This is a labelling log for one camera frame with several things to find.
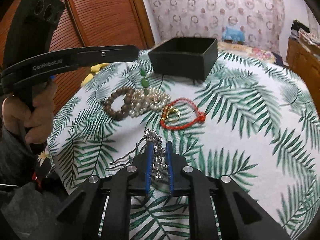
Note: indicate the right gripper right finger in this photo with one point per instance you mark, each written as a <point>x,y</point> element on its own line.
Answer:
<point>218,208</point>

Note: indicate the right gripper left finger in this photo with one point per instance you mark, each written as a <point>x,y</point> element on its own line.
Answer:
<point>100,208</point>

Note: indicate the silver ornate hair pin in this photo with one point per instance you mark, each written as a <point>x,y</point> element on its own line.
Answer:
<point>159,167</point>

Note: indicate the green jade pendant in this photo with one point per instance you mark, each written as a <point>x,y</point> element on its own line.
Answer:
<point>144,81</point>

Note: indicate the black jewelry box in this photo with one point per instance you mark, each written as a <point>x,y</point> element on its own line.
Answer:
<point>190,57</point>

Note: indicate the person's left hand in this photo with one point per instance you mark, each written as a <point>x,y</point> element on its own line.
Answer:
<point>39,121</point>

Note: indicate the yellow Pikachu plush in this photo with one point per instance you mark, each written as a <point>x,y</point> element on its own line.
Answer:
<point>94,71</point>

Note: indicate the wooden louvered wardrobe door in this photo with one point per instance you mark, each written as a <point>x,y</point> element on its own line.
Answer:
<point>94,23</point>

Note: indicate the palm leaf print cloth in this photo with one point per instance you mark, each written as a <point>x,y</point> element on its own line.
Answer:
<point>253,121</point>

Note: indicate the patterned pink curtain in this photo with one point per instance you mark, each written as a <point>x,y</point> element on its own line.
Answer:
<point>261,21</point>

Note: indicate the floral bed quilt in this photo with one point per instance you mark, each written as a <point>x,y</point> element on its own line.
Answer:
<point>247,51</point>

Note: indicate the wooden sideboard cabinet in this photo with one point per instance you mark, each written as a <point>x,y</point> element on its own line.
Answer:
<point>306,66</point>

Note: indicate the blue plush toy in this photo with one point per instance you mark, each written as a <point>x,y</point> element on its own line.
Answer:
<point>231,35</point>

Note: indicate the stack of folded fabrics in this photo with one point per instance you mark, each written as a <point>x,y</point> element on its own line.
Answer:
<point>300,31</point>

